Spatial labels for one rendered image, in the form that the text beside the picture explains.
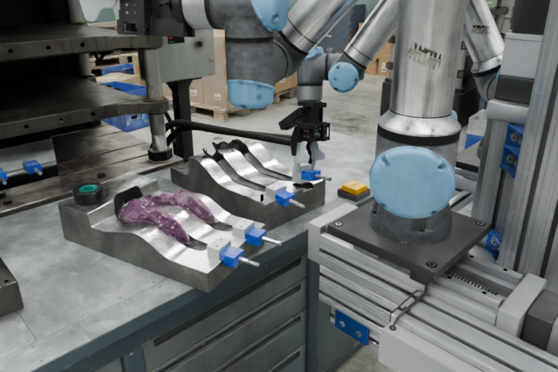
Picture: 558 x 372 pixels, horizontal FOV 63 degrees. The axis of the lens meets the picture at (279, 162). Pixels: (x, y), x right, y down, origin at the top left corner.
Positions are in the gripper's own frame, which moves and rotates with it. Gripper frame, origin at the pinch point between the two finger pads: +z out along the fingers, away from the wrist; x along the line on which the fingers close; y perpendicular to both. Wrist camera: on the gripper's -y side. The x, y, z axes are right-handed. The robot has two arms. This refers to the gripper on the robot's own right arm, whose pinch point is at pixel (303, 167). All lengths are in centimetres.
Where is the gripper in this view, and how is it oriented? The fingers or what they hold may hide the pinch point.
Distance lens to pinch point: 139.8
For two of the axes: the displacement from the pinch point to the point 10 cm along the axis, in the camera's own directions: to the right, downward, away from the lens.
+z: 0.0, 9.8, 1.8
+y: 6.9, 1.3, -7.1
